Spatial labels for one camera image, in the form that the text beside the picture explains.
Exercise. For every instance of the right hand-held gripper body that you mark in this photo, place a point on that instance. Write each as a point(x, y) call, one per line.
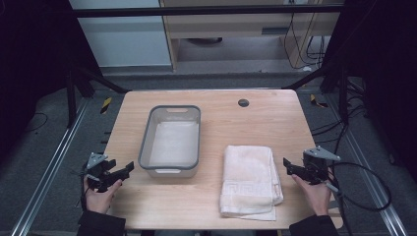
point(316, 165)

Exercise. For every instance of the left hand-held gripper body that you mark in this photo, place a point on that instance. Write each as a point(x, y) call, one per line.
point(98, 170)

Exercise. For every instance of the person's right hand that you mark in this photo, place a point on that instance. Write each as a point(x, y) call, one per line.
point(314, 196)

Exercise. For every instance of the person's left hand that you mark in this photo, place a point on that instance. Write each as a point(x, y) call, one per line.
point(100, 198)

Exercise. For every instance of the folded white towel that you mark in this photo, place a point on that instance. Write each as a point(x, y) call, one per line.
point(249, 183)

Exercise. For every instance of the white basin with grey rim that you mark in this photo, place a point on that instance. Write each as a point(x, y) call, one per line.
point(173, 144)

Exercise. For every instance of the yellow black tape strip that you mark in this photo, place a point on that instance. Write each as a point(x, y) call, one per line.
point(106, 105)
point(317, 101)

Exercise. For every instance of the black metal stand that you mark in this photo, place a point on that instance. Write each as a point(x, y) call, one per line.
point(70, 98)
point(343, 95)

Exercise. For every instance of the round dark table grommet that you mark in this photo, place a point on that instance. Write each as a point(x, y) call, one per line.
point(243, 103)

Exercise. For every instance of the white cabinet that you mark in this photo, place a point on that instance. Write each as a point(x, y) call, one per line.
point(124, 42)

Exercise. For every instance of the black curtain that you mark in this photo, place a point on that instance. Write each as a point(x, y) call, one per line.
point(387, 65)
point(32, 65)

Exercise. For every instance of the light wooden desk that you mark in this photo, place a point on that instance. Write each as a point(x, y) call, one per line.
point(229, 26)

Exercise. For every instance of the aluminium floor rail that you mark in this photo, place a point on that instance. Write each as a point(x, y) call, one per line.
point(49, 170)
point(367, 167)

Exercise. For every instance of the black horizontal frame bar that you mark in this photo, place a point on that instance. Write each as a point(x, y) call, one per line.
point(203, 11)

